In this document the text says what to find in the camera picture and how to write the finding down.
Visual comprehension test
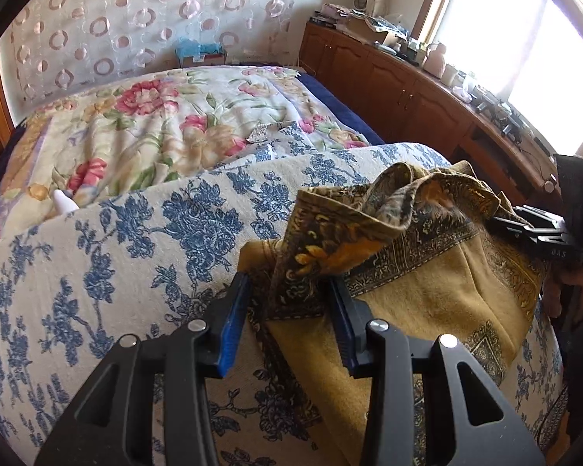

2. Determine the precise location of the mustard gold patterned garment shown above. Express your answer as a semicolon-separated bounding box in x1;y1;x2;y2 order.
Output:
238;161;545;464

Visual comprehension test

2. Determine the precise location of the person's right hand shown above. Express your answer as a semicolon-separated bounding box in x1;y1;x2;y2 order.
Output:
542;265;583;322

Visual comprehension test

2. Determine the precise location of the brown wooden low cabinet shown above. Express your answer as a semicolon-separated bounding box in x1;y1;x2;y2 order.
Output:
299;22;561;212

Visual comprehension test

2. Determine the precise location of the dark navy blanket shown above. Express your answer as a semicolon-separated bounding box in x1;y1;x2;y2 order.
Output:
298;73;384;145

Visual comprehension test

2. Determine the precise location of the blue floral white bedsheet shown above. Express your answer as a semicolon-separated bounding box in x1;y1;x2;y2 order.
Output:
0;143;567;465

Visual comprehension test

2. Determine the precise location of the pink jar on cabinet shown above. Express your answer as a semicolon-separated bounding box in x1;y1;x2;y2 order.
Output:
422;42;447;79

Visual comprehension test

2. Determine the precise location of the bright window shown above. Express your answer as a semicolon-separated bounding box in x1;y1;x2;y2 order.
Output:
422;0;583;154

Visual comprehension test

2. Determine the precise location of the pink floral quilt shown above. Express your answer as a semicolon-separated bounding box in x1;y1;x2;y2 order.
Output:
0;66;368;239

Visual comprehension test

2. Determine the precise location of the box with blue cloth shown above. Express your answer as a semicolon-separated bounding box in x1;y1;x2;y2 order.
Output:
175;39;226;68

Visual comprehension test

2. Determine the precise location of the sheer circle pattern curtain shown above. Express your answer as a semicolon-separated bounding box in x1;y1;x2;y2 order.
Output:
0;0;296;119

